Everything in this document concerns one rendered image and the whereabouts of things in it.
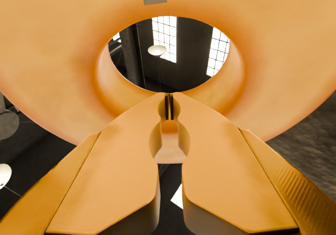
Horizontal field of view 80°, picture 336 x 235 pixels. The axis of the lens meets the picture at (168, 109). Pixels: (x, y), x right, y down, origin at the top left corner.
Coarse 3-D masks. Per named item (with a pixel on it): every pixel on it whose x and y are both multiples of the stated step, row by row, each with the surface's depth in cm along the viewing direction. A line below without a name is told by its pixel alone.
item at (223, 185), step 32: (192, 128) 8; (224, 128) 8; (192, 160) 7; (224, 160) 7; (256, 160) 7; (192, 192) 6; (224, 192) 6; (256, 192) 6; (192, 224) 6; (224, 224) 5; (256, 224) 5; (288, 224) 5
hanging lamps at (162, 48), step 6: (150, 48) 659; (156, 48) 668; (162, 48) 663; (156, 54) 667; (0, 168) 389; (6, 168) 388; (0, 174) 390; (6, 174) 387; (0, 180) 390; (6, 180) 380; (0, 186) 383
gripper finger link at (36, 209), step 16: (80, 144) 8; (64, 160) 7; (80, 160) 7; (48, 176) 6; (64, 176) 6; (32, 192) 6; (48, 192) 6; (64, 192) 6; (16, 208) 6; (32, 208) 6; (48, 208) 6; (0, 224) 5; (16, 224) 5; (32, 224) 5; (48, 224) 5
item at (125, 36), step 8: (136, 24) 428; (120, 32) 426; (128, 32) 435; (136, 32) 442; (120, 40) 442; (128, 40) 428; (136, 40) 458; (128, 48) 444; (136, 48) 475; (128, 56) 462; (136, 56) 492; (128, 64) 482; (136, 64) 505; (128, 72) 504; (136, 72) 518; (136, 80) 533; (144, 80) 542; (144, 88) 564
